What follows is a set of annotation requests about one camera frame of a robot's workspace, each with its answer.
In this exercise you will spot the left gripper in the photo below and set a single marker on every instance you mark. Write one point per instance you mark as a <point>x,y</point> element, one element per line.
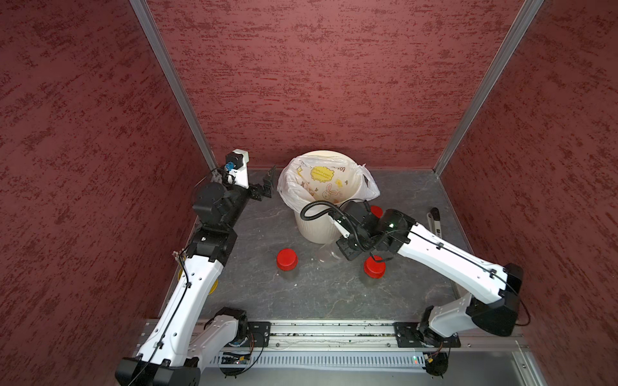
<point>257,193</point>

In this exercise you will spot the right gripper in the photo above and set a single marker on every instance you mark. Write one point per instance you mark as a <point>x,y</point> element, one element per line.
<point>351,252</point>

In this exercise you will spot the clear plastic jar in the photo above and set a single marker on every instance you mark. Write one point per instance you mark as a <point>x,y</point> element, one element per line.
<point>330,255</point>

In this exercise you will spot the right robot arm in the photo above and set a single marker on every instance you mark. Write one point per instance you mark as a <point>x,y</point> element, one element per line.
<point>491,302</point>

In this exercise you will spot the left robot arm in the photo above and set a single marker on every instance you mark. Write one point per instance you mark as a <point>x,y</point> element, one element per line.
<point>172,354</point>

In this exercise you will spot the cream plastic waste bin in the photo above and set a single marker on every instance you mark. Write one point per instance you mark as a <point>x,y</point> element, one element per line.
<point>320,231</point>

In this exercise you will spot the white printed bin liner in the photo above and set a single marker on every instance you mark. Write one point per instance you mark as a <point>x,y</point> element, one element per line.
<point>325,175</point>

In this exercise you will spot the grey black stapler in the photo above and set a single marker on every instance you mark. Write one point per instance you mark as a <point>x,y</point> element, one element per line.
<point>434,221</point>

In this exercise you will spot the yellow pencil cup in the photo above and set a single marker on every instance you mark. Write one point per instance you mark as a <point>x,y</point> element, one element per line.
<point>183,280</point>

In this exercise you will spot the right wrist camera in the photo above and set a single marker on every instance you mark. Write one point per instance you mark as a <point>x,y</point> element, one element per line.
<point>337,223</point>

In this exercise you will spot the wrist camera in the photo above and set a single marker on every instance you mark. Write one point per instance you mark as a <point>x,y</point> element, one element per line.
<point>236,166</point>
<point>337,223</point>

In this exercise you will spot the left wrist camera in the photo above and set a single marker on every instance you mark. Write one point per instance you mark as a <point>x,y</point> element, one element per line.
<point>236,166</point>

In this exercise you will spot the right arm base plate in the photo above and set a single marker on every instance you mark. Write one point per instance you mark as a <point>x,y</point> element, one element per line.
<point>410,335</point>

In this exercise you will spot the aluminium mounting rail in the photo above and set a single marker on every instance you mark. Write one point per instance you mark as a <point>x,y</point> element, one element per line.
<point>373,336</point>

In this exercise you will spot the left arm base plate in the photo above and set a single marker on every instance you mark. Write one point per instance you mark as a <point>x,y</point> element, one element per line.
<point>257,335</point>

